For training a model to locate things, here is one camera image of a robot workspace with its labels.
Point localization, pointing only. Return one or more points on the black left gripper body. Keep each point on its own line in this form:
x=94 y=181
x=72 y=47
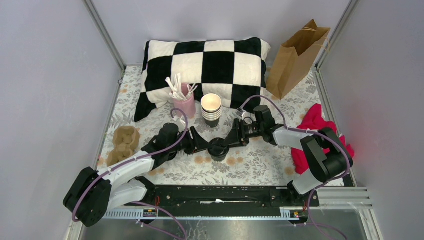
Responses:
x=187 y=142

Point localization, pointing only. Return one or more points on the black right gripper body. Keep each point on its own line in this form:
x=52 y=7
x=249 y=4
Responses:
x=249 y=131

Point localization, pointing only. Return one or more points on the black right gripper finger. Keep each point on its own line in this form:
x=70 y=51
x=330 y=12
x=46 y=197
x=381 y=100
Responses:
x=227 y=145
x=233 y=136

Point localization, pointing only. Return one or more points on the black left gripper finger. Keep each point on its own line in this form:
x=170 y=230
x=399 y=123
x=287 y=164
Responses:
x=196 y=138
x=198 y=149

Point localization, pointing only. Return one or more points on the black cup lid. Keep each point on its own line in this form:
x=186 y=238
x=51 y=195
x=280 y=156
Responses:
x=217 y=150

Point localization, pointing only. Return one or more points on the brown cardboard cup carrier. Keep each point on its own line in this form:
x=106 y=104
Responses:
x=125 y=141

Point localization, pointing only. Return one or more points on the brown paper bag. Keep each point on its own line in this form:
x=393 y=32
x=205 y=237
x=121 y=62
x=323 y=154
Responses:
x=295 y=58

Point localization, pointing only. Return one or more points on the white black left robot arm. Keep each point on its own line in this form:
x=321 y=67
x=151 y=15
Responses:
x=94 y=193

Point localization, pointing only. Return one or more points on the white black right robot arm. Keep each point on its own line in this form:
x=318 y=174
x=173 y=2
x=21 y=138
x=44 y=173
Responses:
x=325 y=153

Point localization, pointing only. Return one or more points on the pink cup holder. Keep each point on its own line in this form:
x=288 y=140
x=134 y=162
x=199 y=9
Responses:
x=188 y=105

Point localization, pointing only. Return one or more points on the stack of paper cups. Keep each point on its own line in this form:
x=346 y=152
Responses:
x=211 y=108

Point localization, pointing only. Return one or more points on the floral table mat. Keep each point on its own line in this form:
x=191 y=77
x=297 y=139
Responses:
x=258 y=164

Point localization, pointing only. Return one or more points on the white wrapped straws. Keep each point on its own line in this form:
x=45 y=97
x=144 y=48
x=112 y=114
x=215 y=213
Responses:
x=178 y=92

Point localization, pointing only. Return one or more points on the black white checkered pillow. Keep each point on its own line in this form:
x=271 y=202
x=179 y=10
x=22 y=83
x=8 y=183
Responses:
x=232 y=69

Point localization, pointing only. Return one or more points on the red cloth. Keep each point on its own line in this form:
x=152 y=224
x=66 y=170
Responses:
x=312 y=120

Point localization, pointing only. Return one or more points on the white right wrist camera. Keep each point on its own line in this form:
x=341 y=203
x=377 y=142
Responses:
x=241 y=113

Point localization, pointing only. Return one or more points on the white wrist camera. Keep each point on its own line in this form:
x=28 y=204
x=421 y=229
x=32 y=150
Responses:
x=180 y=122
x=241 y=113

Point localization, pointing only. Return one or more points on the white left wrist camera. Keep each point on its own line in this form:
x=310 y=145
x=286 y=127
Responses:
x=180 y=122

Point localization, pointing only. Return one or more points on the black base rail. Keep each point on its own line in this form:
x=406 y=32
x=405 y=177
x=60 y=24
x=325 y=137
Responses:
x=227 y=201

